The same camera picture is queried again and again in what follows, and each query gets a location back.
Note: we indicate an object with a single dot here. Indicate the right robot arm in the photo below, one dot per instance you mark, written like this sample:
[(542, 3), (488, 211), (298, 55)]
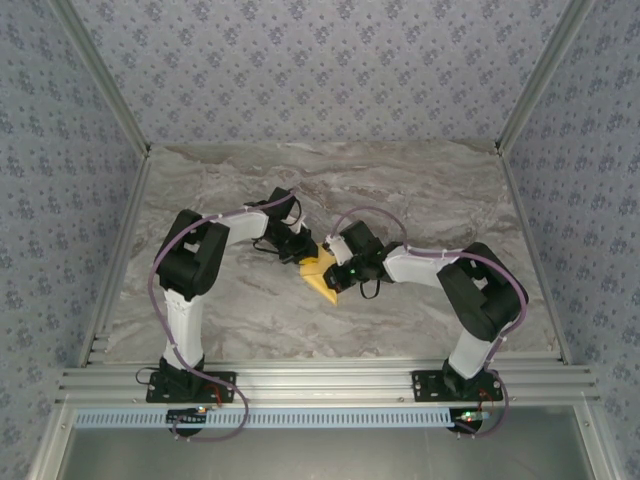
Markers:
[(480, 295)]

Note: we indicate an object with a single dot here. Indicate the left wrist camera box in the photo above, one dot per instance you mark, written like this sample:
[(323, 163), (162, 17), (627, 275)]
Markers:
[(296, 226)]

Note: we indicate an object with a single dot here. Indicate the grey metal sheet panel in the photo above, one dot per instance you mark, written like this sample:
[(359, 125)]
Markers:
[(325, 455)]

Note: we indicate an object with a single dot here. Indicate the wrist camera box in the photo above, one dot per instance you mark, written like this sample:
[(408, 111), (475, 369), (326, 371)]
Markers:
[(296, 226), (338, 247)]

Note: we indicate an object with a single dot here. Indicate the aluminium table side rail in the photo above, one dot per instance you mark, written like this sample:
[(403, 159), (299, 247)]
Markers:
[(530, 240), (125, 230)]

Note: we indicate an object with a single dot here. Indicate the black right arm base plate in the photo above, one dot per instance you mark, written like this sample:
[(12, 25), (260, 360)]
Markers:
[(425, 385)]

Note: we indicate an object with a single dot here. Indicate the aluminium frame post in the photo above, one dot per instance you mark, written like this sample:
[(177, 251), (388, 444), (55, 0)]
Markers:
[(100, 75), (545, 75)]

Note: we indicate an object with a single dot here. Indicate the aluminium frame cross rail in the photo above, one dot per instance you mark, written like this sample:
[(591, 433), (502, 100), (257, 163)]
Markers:
[(325, 385)]

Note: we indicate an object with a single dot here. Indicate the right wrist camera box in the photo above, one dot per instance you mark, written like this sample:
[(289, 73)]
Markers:
[(338, 247)]

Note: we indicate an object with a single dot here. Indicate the small black circuit board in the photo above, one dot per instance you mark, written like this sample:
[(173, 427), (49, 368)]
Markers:
[(187, 416), (470, 417)]

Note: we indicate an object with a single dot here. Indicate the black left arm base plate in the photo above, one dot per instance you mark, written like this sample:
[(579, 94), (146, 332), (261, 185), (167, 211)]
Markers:
[(220, 387)]

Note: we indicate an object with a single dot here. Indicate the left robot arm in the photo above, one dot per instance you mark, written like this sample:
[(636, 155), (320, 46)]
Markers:
[(187, 325)]

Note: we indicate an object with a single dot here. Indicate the yellow cloth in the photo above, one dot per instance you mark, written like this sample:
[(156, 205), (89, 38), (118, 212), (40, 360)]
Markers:
[(317, 280)]

